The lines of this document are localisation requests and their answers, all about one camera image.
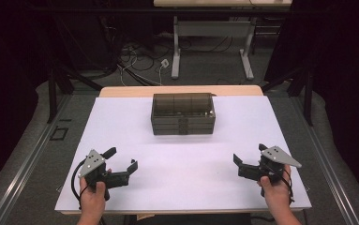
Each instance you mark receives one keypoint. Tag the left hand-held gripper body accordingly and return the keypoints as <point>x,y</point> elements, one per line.
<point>92,162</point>

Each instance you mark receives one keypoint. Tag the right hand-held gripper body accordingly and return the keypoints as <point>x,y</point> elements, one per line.
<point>277,156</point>

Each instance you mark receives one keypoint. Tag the smoky transparent drawer cabinet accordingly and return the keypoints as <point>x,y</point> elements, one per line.
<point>167,104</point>

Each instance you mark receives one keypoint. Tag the person's left hand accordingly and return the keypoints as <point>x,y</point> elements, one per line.
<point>92,200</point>

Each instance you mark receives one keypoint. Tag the person's right hand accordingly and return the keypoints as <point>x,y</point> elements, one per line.
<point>277,195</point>

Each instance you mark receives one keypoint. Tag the wooden table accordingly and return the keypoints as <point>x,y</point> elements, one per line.
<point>130,91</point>

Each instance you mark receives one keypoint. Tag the black metal stand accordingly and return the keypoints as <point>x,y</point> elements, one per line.
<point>52,93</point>
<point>307,97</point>

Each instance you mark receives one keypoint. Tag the white power adapter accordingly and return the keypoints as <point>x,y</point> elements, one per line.
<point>164,63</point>

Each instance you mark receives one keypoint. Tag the dark curtain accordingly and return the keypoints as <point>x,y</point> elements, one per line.
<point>5,62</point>
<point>349,78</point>

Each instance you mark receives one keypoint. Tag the white desk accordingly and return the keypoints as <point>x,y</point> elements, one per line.
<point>213,28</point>

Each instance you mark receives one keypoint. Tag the metal floor rail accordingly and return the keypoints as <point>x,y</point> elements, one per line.
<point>27,156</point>
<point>327,162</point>

